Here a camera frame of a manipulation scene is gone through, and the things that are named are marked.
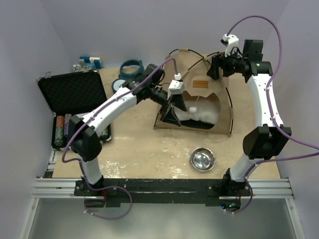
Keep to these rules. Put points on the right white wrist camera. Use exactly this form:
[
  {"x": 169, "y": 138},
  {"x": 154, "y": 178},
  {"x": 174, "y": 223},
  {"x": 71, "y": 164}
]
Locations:
[{"x": 229, "y": 41}]

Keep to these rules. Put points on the teal pet bowl stand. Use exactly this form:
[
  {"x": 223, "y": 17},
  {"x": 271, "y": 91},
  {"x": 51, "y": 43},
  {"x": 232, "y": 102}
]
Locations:
[{"x": 131, "y": 68}]

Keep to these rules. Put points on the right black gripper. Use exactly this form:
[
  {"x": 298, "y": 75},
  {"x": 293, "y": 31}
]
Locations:
[{"x": 217, "y": 62}]

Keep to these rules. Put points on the beige patterned pet cushion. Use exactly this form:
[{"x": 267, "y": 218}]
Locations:
[{"x": 208, "y": 110}]

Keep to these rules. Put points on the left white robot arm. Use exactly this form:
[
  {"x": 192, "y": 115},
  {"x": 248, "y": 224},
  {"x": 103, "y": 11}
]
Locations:
[{"x": 84, "y": 132}]

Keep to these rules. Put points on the white pompom tent toy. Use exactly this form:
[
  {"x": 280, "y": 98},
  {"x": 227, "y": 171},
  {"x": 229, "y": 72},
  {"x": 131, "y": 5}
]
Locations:
[{"x": 193, "y": 106}]

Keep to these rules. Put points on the blue and white box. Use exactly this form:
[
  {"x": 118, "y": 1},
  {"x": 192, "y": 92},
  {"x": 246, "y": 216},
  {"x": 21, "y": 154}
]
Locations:
[{"x": 86, "y": 63}]

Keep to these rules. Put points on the aluminium frame rail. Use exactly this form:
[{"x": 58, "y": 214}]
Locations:
[{"x": 48, "y": 187}]

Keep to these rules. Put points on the black poker chip case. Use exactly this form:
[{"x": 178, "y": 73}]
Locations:
[{"x": 72, "y": 93}]

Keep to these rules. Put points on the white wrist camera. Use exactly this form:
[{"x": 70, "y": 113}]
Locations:
[
  {"x": 229, "y": 41},
  {"x": 176, "y": 86}
]

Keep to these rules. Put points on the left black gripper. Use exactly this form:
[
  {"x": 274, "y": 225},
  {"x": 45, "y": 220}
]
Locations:
[{"x": 169, "y": 116}]

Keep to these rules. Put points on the steel pet bowl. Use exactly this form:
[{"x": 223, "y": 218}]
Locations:
[{"x": 202, "y": 159}]

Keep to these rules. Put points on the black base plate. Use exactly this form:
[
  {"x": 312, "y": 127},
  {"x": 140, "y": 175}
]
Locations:
[{"x": 114, "y": 192}]

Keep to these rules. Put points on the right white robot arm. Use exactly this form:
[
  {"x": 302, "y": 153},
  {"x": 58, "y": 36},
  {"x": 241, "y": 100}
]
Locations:
[{"x": 270, "y": 135}]

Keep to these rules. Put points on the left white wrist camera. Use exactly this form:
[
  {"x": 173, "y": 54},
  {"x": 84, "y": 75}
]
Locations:
[{"x": 176, "y": 86}]

